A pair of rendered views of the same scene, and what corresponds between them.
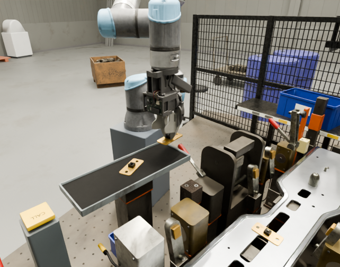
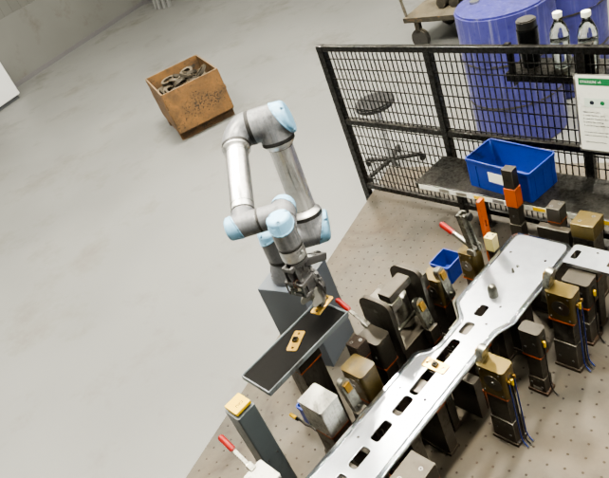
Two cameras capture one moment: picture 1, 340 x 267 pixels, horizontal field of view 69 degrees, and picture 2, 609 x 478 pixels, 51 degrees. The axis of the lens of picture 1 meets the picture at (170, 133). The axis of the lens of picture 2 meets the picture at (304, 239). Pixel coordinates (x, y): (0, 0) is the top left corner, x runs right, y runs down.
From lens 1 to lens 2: 1.28 m
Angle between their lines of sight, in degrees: 11
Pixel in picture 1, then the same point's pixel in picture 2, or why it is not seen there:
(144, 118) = not seen: hidden behind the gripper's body
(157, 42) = (283, 248)
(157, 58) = (286, 259)
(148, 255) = (327, 410)
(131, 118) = (279, 273)
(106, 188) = (280, 368)
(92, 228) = (276, 403)
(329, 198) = (506, 309)
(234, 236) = (405, 376)
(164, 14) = (282, 230)
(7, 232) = (158, 441)
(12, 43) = not seen: outside the picture
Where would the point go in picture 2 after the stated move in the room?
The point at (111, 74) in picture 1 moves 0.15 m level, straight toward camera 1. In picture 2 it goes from (200, 104) to (202, 109)
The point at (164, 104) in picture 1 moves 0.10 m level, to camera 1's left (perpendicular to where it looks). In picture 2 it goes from (304, 288) to (272, 298)
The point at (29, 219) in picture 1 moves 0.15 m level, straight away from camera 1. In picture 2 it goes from (233, 408) to (209, 385)
